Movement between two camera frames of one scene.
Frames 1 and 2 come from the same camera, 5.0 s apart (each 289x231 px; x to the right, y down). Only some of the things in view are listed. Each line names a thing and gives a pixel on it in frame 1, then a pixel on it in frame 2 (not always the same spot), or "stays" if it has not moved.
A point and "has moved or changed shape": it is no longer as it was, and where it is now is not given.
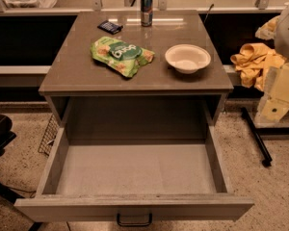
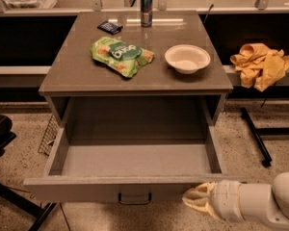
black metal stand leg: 257,132 stays
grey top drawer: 128,180 has moved or changed shape
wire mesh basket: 48,140 stays
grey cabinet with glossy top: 111,70 stays
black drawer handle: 134,224 → 135,203
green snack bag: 122,58 stays
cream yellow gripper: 288,36 → 224,198
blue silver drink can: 146,9 stays
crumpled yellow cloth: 252,63 stays
